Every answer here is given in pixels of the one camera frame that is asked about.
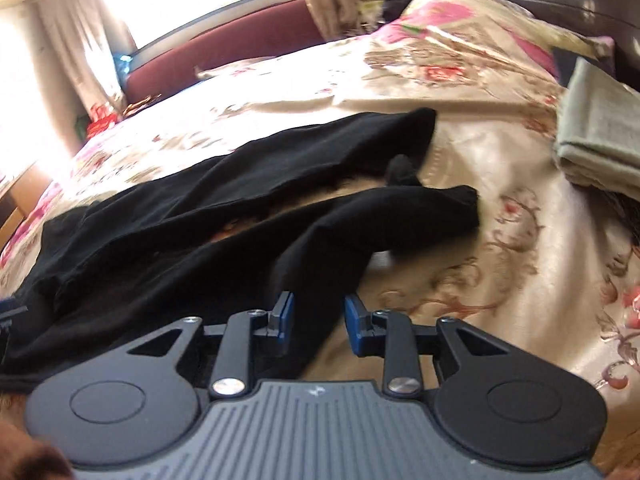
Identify black bag on nightstand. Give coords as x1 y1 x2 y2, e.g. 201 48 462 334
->
381 0 412 24

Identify blue bag by bench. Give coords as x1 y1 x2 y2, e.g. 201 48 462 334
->
113 53 134 90

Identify maroon padded bench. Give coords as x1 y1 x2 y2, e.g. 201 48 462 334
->
124 0 324 103

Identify black pants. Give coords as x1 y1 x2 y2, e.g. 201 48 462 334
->
1 108 480 392

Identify folded grey-green cloth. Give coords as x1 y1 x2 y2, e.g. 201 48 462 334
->
554 58 639 200

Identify floral satin bedspread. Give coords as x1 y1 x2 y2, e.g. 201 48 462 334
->
1 0 639 471

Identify wooden bedside cabinet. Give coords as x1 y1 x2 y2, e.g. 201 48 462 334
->
0 165 52 249

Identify left beige curtain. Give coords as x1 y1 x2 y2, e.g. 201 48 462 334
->
27 0 137 122

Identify red gift bag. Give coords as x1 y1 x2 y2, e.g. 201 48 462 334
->
86 103 120 140

